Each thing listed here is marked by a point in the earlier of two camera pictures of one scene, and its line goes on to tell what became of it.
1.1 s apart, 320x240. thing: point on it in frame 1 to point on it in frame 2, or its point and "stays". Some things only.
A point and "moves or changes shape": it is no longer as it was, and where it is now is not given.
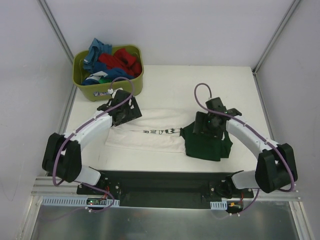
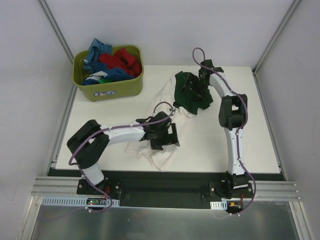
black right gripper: (198, 122) to (196, 83)
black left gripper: (133, 110) to (164, 136)
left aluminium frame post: (56, 28) stays
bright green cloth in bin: (104, 80) stays
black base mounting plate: (166, 189) stays
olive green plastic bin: (98, 92) stays
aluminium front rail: (45, 188) stays
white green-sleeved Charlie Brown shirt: (167, 130) moves or changes shape
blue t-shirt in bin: (92, 64) stays
